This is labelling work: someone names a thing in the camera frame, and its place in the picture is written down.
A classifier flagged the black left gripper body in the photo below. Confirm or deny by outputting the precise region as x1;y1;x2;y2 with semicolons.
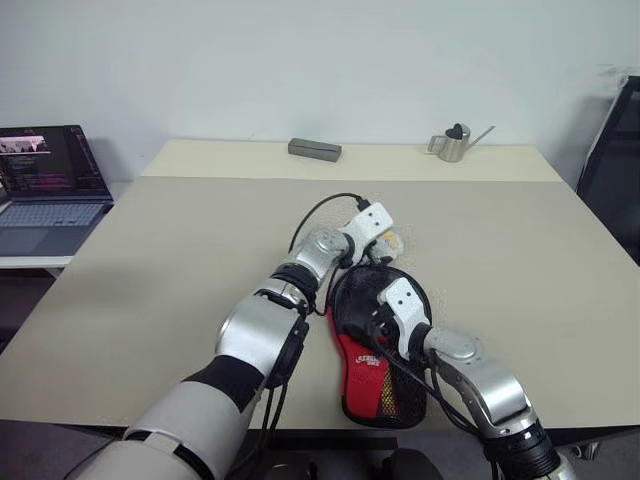
355;240;385;267

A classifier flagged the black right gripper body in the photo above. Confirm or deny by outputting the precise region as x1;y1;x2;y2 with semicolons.
366;303;402;352

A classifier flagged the black and red paddle case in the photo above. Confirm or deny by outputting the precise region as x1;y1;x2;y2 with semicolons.
326;264;435;430

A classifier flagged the grey rectangular box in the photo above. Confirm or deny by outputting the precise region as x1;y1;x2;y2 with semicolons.
287;137;344;164

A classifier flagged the metal watering can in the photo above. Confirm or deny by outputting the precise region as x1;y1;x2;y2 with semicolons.
426;122;497;164

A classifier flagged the dark rounded shape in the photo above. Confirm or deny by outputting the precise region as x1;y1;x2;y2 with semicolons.
266;461;320;480

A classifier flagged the black cabinet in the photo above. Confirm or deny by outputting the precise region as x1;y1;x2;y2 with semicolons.
575;75;640;267

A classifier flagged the black table base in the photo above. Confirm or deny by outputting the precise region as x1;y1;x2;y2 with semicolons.
547;425;640;459

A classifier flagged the open laptop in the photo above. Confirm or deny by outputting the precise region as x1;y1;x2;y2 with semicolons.
0;124;116;258

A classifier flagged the white side desk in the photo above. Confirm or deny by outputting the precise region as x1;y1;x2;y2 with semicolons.
0;252;77;272

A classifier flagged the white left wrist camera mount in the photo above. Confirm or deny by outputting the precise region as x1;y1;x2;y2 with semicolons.
339;201;396;262

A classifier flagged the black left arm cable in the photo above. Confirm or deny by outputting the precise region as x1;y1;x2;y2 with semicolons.
257;192;372;480

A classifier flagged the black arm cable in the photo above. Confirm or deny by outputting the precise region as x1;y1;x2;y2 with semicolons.
257;192;372;480
367;319;497;480

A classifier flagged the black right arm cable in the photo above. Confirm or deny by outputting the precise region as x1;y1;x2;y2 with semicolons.
367;319;497;480

